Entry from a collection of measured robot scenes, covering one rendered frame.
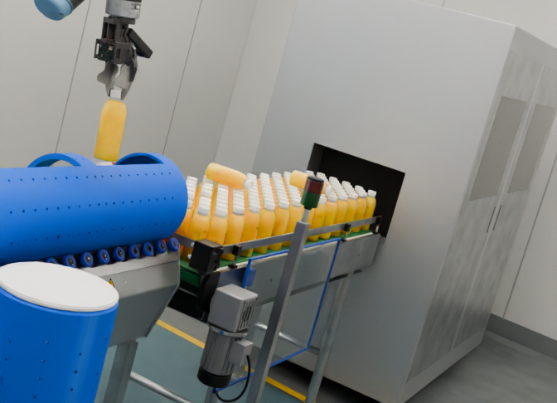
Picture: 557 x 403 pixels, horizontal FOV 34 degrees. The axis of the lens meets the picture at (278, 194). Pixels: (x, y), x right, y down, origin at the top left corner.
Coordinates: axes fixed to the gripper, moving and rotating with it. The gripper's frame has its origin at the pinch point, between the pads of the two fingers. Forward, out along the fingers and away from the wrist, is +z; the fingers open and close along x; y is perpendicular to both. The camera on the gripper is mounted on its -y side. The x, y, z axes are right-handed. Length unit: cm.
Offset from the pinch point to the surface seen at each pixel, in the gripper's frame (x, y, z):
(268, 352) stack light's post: 16, -78, 90
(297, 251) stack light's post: 19, -82, 52
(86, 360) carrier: 37, 43, 52
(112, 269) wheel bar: -3, -10, 52
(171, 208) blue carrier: 0.0, -31.6, 35.8
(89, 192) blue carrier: 1.2, 7.5, 26.5
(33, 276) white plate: 19, 43, 38
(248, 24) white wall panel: -268, -468, -2
